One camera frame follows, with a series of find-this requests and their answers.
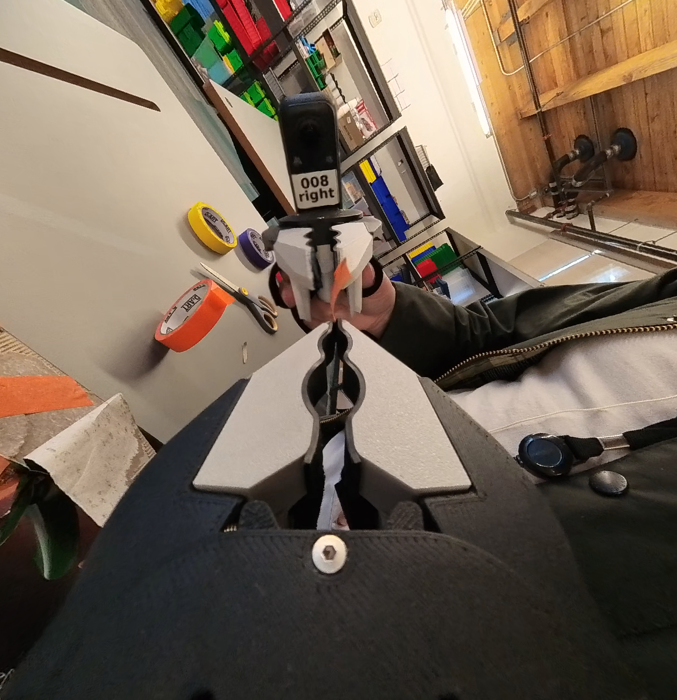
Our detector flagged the grey scissors yellow pivot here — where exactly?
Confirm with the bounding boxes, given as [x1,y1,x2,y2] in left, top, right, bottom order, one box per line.
[199,261,280,335]

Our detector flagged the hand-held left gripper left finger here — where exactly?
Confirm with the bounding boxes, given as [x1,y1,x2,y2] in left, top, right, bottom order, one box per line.
[192,319,338,530]

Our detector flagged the person's right forearm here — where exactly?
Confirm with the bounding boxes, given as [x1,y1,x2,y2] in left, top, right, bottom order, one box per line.
[379,265,677,378]

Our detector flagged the metal railing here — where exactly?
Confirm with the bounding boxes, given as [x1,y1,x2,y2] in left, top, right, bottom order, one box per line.
[505,209,677,269]

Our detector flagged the fluorescent ceiling light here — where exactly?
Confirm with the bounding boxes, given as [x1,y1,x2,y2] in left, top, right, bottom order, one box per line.
[445,0,494,139]

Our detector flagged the black rack with coloured bins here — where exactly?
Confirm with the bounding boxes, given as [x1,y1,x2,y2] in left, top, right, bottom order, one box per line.
[379,227,506,304]

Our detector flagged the yellow tape roll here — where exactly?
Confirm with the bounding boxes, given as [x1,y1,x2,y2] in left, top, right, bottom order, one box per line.
[187,201,238,256]

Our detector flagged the person's right hand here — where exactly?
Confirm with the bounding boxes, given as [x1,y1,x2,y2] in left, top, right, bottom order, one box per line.
[278,276,398,340]

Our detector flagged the black rack with blue bins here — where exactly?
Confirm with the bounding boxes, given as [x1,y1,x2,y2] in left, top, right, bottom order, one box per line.
[338,127,446,248]

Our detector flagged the black wire rack with boxes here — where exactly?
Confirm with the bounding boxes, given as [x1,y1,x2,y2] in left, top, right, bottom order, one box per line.
[273,0,403,160]

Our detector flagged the purple tape roll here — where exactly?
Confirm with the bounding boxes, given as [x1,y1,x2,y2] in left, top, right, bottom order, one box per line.
[237,227,276,270]

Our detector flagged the stack of green bins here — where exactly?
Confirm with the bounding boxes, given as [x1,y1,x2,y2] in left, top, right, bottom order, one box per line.
[169,5,279,118]

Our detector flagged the stack of red bins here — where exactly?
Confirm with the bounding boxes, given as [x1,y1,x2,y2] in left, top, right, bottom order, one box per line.
[214,0,293,63]

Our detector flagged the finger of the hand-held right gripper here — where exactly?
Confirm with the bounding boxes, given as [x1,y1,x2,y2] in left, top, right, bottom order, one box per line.
[330,218,382,275]
[273,229,321,289]

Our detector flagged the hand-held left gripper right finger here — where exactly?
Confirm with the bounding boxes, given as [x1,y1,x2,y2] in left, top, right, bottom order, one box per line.
[334,319,474,530]

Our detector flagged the black vertical pipe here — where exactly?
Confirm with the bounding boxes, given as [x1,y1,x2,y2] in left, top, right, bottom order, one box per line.
[508,0,561,189]

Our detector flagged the grey table wooden edge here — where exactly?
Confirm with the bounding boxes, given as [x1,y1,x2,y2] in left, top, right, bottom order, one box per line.
[204,79,295,217]

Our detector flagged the storage shelf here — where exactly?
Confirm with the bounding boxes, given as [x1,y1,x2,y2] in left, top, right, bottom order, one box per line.
[142,0,347,121]

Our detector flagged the black pipes with flanges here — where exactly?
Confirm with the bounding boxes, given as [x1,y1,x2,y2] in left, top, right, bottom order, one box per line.
[546,127,638,219]

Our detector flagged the person's dark jacket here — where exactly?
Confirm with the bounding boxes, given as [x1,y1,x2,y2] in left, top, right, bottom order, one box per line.
[434,317,677,638]

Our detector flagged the person's white shirt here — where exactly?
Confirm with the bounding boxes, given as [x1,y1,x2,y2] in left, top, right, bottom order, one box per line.
[316,328,677,530]

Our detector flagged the orange tape roll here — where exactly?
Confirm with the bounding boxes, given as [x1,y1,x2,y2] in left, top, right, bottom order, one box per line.
[154,279,233,353]

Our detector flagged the black flower-print cardboard box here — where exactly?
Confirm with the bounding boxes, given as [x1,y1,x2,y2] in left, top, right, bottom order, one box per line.
[0,317,156,676]

